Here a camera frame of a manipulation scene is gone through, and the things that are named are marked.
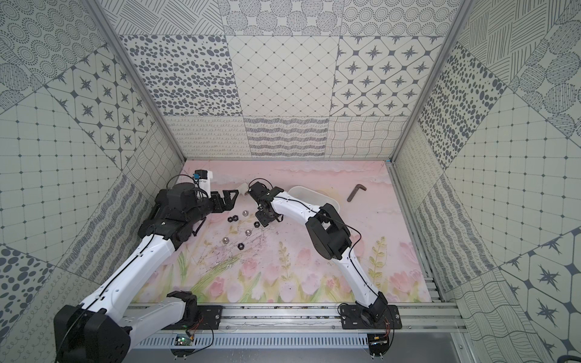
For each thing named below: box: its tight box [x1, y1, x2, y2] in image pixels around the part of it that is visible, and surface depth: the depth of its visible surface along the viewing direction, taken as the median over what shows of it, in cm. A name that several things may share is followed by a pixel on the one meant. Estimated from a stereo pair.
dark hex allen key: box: [346, 183, 367, 202], surface depth 110 cm
